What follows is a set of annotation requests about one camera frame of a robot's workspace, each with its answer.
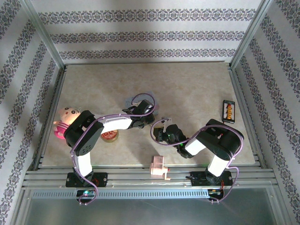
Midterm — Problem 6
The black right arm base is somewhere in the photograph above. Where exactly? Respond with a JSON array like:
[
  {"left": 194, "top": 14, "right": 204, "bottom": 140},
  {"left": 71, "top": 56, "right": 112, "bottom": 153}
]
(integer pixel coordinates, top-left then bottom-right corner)
[{"left": 186, "top": 170, "right": 233, "bottom": 188}]

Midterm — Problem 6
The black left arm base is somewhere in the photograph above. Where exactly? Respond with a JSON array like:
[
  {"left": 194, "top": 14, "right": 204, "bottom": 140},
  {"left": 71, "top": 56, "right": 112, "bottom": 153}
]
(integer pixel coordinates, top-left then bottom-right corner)
[{"left": 65, "top": 172, "right": 108, "bottom": 188}]

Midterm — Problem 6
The round red gold tin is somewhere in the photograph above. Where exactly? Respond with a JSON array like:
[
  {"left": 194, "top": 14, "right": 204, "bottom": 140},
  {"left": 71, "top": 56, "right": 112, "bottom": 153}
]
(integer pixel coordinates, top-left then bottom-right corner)
[{"left": 100, "top": 129, "right": 120, "bottom": 143}]

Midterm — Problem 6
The pink plastic toy block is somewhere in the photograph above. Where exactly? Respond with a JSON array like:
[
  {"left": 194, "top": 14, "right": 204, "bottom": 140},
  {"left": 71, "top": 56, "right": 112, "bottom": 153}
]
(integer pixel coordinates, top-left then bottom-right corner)
[{"left": 149, "top": 155, "right": 170, "bottom": 181}]

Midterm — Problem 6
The black orange charging board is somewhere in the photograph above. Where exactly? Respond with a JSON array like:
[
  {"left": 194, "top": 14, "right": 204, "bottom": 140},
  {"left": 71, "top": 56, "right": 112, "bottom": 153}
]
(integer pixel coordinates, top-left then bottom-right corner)
[{"left": 221, "top": 99, "right": 236, "bottom": 124}]

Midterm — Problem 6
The pink plush doll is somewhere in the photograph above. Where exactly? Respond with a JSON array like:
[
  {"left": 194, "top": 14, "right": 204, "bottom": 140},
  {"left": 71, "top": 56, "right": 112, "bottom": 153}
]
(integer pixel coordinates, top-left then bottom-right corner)
[{"left": 53, "top": 106, "right": 83, "bottom": 141}]

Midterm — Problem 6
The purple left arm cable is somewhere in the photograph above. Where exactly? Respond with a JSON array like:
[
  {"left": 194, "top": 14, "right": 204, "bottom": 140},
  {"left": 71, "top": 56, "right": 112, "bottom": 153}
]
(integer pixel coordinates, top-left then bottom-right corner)
[{"left": 70, "top": 92, "right": 159, "bottom": 206}]

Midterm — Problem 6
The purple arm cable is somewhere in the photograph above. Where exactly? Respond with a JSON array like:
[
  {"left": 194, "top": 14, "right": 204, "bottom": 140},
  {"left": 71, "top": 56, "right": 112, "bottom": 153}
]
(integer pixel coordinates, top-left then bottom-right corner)
[
  {"left": 70, "top": 92, "right": 159, "bottom": 206},
  {"left": 150, "top": 118, "right": 245, "bottom": 205}
]

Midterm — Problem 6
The aluminium rail frame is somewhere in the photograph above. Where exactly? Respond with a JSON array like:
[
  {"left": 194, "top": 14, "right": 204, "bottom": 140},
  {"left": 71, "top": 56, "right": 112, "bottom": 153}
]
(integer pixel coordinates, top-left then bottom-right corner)
[{"left": 22, "top": 163, "right": 275, "bottom": 189}]

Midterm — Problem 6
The grey slotted cable duct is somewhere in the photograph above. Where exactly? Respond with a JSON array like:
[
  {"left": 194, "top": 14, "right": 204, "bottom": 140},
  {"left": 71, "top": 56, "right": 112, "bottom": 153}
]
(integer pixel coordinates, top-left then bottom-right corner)
[{"left": 30, "top": 189, "right": 210, "bottom": 200}]

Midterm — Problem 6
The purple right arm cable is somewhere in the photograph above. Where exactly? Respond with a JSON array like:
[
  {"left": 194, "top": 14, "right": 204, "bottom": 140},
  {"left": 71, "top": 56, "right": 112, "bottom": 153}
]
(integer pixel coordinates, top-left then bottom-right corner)
[{"left": 150, "top": 118, "right": 245, "bottom": 205}]

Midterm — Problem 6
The aluminium frame post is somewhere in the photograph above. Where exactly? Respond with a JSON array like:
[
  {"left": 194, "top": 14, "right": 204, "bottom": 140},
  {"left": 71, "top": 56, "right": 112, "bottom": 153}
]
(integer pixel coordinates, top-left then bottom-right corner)
[
  {"left": 20, "top": 0, "right": 66, "bottom": 69},
  {"left": 229, "top": 0, "right": 274, "bottom": 69}
]

